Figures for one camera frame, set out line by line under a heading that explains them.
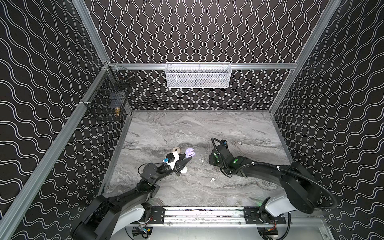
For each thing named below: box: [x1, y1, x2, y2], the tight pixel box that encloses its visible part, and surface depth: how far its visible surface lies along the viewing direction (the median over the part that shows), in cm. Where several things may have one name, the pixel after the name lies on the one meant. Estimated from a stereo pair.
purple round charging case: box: [185, 148, 195, 159], surface depth 72 cm
